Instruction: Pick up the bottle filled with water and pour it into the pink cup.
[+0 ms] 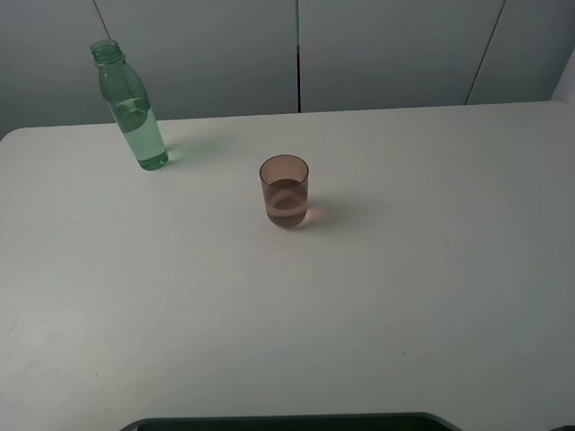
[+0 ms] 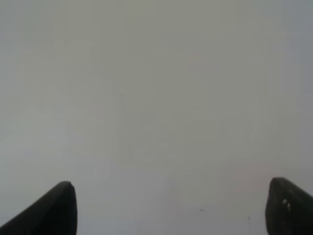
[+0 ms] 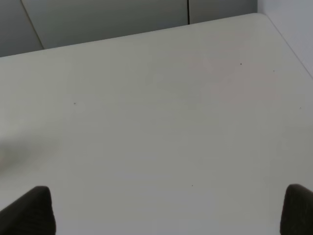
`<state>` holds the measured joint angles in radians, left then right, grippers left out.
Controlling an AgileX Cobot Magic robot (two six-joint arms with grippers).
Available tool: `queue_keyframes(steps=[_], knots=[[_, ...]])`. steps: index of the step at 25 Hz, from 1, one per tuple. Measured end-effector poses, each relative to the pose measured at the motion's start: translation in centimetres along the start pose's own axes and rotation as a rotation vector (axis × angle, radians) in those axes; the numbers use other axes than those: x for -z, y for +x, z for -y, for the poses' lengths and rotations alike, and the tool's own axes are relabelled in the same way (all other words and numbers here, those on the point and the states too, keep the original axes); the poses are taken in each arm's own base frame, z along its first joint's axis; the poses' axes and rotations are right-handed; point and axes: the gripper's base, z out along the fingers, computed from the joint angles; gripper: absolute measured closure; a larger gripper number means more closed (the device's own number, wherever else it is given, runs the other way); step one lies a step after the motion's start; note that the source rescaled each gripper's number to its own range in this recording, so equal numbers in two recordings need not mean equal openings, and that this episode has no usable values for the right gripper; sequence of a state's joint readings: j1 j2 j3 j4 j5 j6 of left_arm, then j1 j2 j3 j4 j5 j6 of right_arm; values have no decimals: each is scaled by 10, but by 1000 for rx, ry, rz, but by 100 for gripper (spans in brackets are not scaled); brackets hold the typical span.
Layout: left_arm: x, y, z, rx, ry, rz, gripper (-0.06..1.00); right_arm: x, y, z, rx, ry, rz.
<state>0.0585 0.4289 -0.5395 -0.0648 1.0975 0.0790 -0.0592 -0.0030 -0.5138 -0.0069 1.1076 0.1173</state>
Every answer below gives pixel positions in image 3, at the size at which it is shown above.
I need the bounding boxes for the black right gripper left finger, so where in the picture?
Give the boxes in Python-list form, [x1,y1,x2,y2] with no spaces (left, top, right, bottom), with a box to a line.
[0,186,56,235]

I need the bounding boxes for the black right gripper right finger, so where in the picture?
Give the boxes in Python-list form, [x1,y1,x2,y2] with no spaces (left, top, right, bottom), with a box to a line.
[280,184,313,235]

